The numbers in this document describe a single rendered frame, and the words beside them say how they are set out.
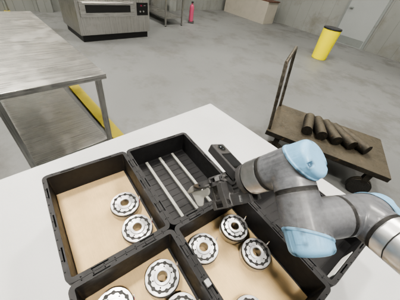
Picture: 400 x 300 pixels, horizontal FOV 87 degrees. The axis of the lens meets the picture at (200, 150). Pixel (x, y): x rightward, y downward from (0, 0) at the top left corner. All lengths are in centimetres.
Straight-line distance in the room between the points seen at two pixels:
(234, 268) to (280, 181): 47
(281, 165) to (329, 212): 11
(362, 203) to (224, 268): 49
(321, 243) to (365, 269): 85
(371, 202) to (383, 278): 81
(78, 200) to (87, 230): 14
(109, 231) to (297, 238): 63
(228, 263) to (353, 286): 55
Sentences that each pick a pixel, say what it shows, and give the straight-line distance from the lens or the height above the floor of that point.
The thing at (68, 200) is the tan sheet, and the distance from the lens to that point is 96.
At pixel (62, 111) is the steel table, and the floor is 22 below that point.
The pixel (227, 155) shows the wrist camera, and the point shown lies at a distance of 53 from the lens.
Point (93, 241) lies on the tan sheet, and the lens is 84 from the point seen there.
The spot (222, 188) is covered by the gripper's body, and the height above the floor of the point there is 118.
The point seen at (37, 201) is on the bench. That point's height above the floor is 70.
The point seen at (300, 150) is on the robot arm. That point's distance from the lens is 39.
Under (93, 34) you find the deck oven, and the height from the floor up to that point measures 14.
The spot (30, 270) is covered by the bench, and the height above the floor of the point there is 70.
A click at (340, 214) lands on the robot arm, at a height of 129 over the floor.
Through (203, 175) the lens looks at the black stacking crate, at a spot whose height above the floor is 83.
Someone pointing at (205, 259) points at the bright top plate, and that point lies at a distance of 77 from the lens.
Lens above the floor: 157
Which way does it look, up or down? 42 degrees down
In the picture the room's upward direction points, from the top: 11 degrees clockwise
